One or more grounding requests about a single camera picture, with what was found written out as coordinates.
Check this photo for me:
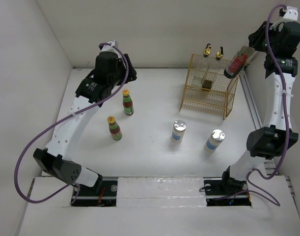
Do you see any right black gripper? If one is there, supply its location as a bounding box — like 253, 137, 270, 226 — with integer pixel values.
249, 20, 285, 55

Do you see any black-capped soy sauce bottle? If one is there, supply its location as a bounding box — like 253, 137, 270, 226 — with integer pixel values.
223, 46, 255, 79

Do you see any yellow-capped sauce bottle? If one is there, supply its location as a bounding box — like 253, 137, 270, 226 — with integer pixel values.
122, 89, 134, 116
107, 116, 122, 141

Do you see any gold-capped dark liquid bottle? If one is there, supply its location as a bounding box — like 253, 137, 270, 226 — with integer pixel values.
201, 46, 224, 90

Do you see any clear square glass bottle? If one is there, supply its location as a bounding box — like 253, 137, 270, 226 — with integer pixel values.
191, 43, 211, 86

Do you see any white blue shaker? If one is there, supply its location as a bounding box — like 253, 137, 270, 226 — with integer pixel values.
204, 129, 225, 152
171, 119, 187, 143

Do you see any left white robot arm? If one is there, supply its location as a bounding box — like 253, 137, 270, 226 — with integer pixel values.
33, 52, 136, 195

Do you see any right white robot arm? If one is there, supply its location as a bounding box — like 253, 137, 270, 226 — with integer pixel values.
219, 21, 300, 194

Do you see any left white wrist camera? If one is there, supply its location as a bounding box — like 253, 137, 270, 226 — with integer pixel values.
99, 40, 119, 55

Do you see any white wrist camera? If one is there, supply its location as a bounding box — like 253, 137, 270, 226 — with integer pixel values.
99, 40, 119, 55
279, 6, 298, 22

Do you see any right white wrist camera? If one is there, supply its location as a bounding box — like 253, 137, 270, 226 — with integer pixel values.
279, 6, 298, 22

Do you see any aluminium side rail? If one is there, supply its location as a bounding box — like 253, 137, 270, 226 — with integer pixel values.
239, 70, 276, 177

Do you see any gold wire basket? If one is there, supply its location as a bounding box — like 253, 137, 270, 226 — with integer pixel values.
180, 54, 238, 120

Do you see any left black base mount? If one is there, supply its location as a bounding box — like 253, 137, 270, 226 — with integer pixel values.
71, 177, 118, 207

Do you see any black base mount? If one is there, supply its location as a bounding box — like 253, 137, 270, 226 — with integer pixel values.
199, 177, 252, 207
71, 177, 118, 207

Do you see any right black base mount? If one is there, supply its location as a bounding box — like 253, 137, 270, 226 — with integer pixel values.
199, 177, 252, 207

